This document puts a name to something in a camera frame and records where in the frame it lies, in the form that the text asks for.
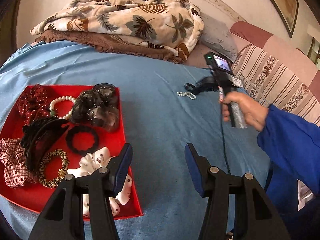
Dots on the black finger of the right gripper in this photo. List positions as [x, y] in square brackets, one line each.
[206, 84]

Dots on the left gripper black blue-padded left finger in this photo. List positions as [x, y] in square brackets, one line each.
[62, 216]

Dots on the white patterned scrunchie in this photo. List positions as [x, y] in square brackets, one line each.
[92, 162]

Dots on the red white checked scrunchie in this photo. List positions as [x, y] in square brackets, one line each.
[16, 172]

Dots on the red tray box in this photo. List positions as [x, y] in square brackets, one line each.
[33, 196]

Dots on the grey black sheer scrunchie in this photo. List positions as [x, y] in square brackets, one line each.
[97, 107]

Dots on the red polka dot scrunchie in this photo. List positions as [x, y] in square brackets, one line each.
[33, 104]

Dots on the person's right hand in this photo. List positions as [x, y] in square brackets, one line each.
[254, 114]

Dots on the grey pillow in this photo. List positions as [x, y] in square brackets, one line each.
[217, 37]

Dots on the pink headboard cushion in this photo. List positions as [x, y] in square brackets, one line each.
[293, 58]

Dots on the blue bed sheet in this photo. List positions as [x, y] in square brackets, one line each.
[157, 122]

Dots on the striped floral cushion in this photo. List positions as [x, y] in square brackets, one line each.
[268, 81]

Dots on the brown fringed blanket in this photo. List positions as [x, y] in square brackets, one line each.
[107, 43]

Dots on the floral leaf blanket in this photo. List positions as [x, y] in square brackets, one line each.
[174, 24]

